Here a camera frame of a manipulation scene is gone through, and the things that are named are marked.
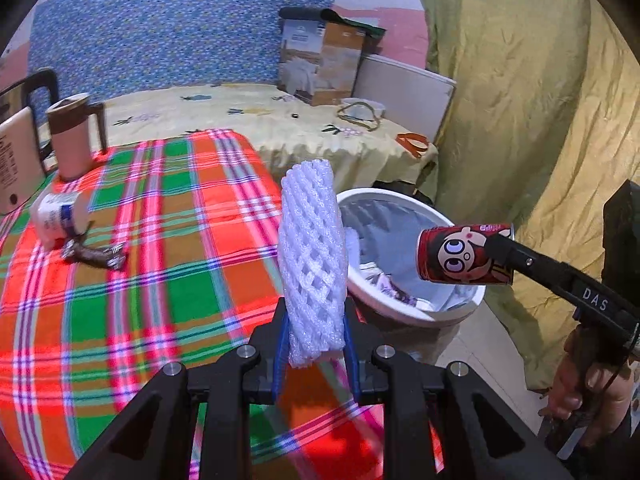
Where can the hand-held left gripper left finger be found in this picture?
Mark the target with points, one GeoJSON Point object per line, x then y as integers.
{"type": "Point", "coordinates": [281, 355]}

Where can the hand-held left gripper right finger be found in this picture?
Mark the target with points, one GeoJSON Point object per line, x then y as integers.
{"type": "Point", "coordinates": [351, 360]}

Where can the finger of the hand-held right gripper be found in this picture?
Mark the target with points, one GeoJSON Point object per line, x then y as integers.
{"type": "Point", "coordinates": [525, 260]}

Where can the red drink can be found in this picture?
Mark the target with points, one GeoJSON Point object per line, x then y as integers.
{"type": "Point", "coordinates": [450, 255]}

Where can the small purple carton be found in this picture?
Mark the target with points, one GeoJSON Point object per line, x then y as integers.
{"type": "Point", "coordinates": [395, 294]}

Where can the white foam fruit net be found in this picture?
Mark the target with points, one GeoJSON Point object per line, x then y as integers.
{"type": "Point", "coordinates": [312, 260]}

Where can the white trash bin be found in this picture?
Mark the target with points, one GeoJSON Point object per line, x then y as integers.
{"type": "Point", "coordinates": [395, 225]}

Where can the person's right forearm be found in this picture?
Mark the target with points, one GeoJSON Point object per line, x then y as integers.
{"type": "Point", "coordinates": [615, 445]}

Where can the person's right hand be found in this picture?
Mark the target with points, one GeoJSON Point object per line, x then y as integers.
{"type": "Point", "coordinates": [567, 395]}

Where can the yellow green curtain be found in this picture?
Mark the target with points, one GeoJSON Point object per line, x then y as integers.
{"type": "Point", "coordinates": [525, 110]}

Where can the plaid tablecloth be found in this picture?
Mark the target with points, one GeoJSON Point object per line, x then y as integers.
{"type": "Point", "coordinates": [165, 240]}

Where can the white panel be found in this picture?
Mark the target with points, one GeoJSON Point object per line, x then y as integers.
{"type": "Point", "coordinates": [405, 92]}

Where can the brown snack wrapper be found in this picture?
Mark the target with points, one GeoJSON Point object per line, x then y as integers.
{"type": "Point", "coordinates": [95, 256]}

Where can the white bowl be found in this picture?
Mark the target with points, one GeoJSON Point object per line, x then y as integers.
{"type": "Point", "coordinates": [362, 106]}

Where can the yellow pineapple print bed sheet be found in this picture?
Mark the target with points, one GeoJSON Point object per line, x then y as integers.
{"type": "Point", "coordinates": [240, 110]}

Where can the white yogurt bottle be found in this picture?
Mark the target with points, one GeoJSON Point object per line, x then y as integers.
{"type": "Point", "coordinates": [55, 215]}

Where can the cardboard bedding box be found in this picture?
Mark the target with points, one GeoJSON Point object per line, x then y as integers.
{"type": "Point", "coordinates": [320, 60]}

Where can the pink mug with brown lid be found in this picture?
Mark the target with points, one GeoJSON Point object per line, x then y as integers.
{"type": "Point", "coordinates": [72, 145]}

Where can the beige electric kettle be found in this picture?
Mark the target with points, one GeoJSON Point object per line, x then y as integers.
{"type": "Point", "coordinates": [15, 160]}

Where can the blue floral mattress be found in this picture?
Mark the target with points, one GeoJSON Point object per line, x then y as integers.
{"type": "Point", "coordinates": [175, 25]}

